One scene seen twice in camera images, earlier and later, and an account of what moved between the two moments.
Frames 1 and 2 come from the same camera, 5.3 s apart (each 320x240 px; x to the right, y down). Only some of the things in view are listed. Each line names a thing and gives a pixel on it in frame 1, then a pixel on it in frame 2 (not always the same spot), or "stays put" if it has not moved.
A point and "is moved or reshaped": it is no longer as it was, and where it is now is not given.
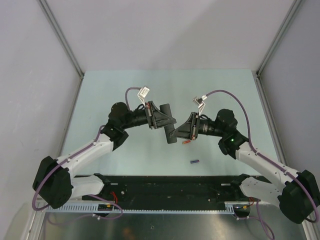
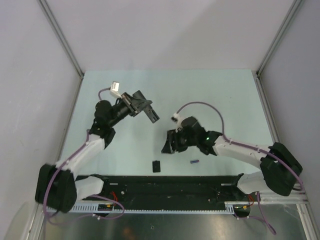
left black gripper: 156,119 → 135,106
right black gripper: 188,130 → 170,147
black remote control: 165,108 is moved or reshaped
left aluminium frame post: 48,11 stays put
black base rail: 171,192 stays put
